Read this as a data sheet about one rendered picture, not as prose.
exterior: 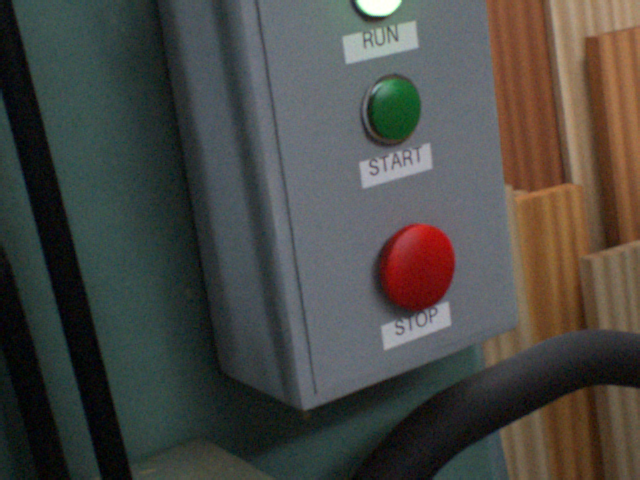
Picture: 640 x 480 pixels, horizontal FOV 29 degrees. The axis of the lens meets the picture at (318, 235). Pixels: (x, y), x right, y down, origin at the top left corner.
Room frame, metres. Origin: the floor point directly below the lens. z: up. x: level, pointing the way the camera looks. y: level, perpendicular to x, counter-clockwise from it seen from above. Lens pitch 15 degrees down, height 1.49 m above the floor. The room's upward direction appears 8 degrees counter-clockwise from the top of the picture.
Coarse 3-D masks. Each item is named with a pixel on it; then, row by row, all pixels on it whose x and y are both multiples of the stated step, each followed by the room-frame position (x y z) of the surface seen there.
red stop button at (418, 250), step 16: (416, 224) 0.41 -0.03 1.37; (400, 240) 0.41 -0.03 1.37; (416, 240) 0.41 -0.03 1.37; (432, 240) 0.41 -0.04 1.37; (448, 240) 0.42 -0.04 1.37; (384, 256) 0.40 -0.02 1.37; (400, 256) 0.40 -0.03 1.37; (416, 256) 0.40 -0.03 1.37; (432, 256) 0.41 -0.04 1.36; (448, 256) 0.41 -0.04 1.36; (384, 272) 0.40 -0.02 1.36; (400, 272) 0.40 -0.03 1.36; (416, 272) 0.40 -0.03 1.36; (432, 272) 0.41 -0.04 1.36; (448, 272) 0.41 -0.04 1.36; (384, 288) 0.40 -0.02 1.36; (400, 288) 0.40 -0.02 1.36; (416, 288) 0.40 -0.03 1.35; (432, 288) 0.41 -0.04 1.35; (448, 288) 0.41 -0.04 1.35; (400, 304) 0.40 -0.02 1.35; (416, 304) 0.40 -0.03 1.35; (432, 304) 0.41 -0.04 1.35
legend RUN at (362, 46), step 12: (408, 24) 0.42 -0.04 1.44; (348, 36) 0.41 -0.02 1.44; (360, 36) 0.41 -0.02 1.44; (372, 36) 0.41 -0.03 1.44; (384, 36) 0.42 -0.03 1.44; (396, 36) 0.42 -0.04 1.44; (408, 36) 0.42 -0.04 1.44; (348, 48) 0.41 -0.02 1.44; (360, 48) 0.41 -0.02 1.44; (372, 48) 0.41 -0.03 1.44; (384, 48) 0.42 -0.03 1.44; (396, 48) 0.42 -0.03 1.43; (408, 48) 0.42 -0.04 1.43; (348, 60) 0.41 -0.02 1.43; (360, 60) 0.41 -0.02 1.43
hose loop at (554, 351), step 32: (544, 352) 0.48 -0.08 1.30; (576, 352) 0.48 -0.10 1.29; (608, 352) 0.49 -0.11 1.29; (480, 384) 0.46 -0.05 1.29; (512, 384) 0.46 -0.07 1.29; (544, 384) 0.47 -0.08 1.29; (576, 384) 0.48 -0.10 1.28; (608, 384) 0.50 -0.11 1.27; (416, 416) 0.44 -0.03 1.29; (448, 416) 0.44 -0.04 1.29; (480, 416) 0.45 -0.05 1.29; (512, 416) 0.46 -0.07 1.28; (384, 448) 0.43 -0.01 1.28; (416, 448) 0.43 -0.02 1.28; (448, 448) 0.44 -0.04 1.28
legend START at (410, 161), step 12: (384, 156) 0.41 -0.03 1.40; (396, 156) 0.42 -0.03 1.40; (408, 156) 0.42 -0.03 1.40; (420, 156) 0.42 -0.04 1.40; (360, 168) 0.41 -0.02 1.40; (372, 168) 0.41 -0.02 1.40; (384, 168) 0.41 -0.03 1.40; (396, 168) 0.42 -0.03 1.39; (408, 168) 0.42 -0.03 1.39; (420, 168) 0.42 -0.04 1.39; (372, 180) 0.41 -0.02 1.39; (384, 180) 0.41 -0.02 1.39
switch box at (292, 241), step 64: (192, 0) 0.42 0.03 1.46; (256, 0) 0.39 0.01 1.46; (320, 0) 0.40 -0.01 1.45; (448, 0) 0.43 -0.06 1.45; (192, 64) 0.42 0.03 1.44; (256, 64) 0.39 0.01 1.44; (320, 64) 0.40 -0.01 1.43; (384, 64) 0.42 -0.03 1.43; (448, 64) 0.43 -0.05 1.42; (192, 128) 0.43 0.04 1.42; (256, 128) 0.39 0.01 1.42; (320, 128) 0.40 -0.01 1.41; (448, 128) 0.43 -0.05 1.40; (192, 192) 0.44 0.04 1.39; (256, 192) 0.40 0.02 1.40; (320, 192) 0.40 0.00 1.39; (384, 192) 0.41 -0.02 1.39; (448, 192) 0.43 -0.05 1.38; (256, 256) 0.40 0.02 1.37; (320, 256) 0.40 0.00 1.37; (256, 320) 0.41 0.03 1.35; (320, 320) 0.40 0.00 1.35; (384, 320) 0.41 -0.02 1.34; (512, 320) 0.44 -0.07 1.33; (256, 384) 0.42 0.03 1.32; (320, 384) 0.39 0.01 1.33
